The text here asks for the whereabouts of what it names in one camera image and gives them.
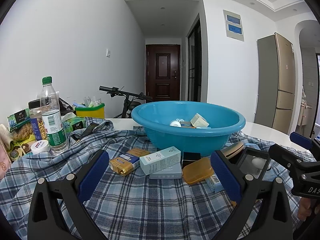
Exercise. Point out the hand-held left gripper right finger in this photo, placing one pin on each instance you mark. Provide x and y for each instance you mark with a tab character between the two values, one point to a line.
223	175

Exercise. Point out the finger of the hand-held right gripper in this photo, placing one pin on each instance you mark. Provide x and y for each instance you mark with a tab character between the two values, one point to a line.
301	140
282	155

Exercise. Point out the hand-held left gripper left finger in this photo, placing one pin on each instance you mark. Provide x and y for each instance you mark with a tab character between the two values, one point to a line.
92	175

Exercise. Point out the blue plastic basin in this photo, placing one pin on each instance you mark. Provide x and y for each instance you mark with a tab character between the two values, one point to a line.
187	140

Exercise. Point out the pale green carton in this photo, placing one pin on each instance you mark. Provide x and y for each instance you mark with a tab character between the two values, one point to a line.
160	160

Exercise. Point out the person's right hand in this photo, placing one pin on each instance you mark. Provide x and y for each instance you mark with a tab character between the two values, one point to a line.
305	208

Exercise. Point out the small light blue box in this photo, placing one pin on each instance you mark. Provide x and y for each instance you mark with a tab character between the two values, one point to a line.
215	183

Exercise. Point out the orange translucent case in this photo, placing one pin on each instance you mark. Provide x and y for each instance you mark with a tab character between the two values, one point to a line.
197	171

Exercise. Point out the black box clear lid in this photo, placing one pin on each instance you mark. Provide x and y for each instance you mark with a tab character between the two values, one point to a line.
252	162

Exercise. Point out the gold foil cigarette pack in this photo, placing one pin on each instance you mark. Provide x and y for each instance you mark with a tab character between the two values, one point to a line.
122	166

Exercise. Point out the beige hanging cloth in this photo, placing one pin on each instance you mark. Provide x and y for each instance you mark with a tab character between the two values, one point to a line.
305	107

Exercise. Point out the black flat box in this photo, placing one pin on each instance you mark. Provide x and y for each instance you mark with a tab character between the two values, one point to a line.
191	158

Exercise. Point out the black wallet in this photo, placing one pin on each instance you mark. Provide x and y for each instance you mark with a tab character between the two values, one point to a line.
90	130

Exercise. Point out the blue plaid cloth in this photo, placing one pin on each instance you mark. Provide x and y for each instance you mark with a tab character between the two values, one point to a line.
140	205

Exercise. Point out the grey blue flat box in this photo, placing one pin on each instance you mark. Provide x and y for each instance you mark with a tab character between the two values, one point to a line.
167	173

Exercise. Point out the cream cardboard box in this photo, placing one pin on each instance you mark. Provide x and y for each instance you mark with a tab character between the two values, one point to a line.
200	121

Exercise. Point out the white round jar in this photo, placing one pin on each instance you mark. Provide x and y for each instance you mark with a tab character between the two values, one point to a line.
40	147

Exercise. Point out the orange small box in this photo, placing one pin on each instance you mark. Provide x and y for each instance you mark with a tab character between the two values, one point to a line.
187	125

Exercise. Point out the gold and grey fridge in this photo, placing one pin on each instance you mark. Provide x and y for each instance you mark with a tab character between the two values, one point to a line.
282	80

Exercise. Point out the yellow plastic container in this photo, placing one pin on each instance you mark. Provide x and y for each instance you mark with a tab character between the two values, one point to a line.
91	112

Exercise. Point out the clear plastic bottle green cap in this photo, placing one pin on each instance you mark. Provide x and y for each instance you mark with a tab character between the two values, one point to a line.
53	120

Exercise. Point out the white tape roll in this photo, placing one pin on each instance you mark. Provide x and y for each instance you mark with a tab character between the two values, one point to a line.
176	123

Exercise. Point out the black plastic bag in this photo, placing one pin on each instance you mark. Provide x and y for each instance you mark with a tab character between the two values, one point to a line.
67	106

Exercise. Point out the clear nut jar black lid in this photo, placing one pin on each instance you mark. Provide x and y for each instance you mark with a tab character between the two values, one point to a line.
37	122

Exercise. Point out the black bicycle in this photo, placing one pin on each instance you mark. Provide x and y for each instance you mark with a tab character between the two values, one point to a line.
127	102

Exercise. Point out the bag of nuts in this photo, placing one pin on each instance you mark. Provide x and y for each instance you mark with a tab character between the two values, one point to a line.
22	132

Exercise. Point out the pink box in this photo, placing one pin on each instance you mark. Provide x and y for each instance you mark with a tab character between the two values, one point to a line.
4	157

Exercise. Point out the black framed glass door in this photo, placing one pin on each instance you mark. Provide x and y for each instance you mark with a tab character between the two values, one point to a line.
195	62

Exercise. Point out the dark brown entrance door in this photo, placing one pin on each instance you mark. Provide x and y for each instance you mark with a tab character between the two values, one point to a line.
163	72

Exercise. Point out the white light switch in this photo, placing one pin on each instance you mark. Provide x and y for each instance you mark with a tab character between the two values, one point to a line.
108	53

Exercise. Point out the grey wall panel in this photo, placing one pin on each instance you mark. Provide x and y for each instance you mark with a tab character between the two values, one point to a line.
233	25

